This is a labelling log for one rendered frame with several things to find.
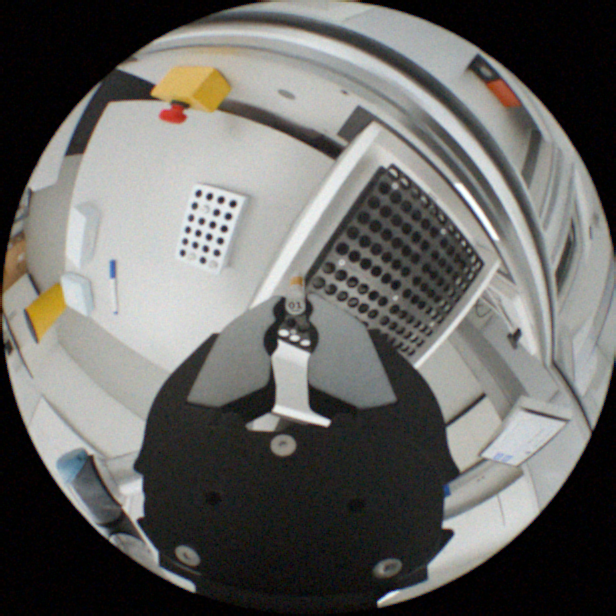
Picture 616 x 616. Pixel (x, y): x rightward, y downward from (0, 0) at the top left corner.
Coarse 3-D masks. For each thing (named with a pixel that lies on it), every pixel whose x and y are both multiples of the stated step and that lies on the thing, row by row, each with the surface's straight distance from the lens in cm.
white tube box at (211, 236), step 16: (192, 192) 34; (208, 192) 33; (224, 192) 32; (192, 208) 34; (224, 208) 32; (240, 208) 31; (192, 224) 34; (208, 224) 33; (224, 224) 32; (192, 240) 35; (208, 240) 34; (224, 240) 33; (176, 256) 37; (208, 256) 34; (224, 256) 33
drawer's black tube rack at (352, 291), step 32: (384, 192) 25; (352, 224) 21; (384, 224) 22; (416, 224) 23; (448, 224) 25; (320, 256) 24; (352, 256) 24; (384, 256) 26; (416, 256) 28; (448, 256) 26; (320, 288) 22; (352, 288) 23; (384, 288) 24; (416, 288) 25; (448, 288) 28; (288, 320) 28; (384, 320) 29; (416, 320) 32
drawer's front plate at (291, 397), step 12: (276, 360) 35; (276, 372) 34; (288, 372) 35; (300, 372) 36; (276, 384) 32; (288, 384) 33; (300, 384) 35; (276, 396) 31; (288, 396) 32; (300, 396) 33; (276, 408) 31; (288, 408) 31; (300, 408) 32; (312, 420) 33; (324, 420) 34
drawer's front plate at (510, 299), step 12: (492, 276) 40; (492, 288) 41; (504, 288) 38; (504, 300) 41; (516, 300) 37; (504, 312) 51; (516, 312) 40; (516, 324) 49; (528, 324) 46; (528, 336) 50; (528, 348) 59
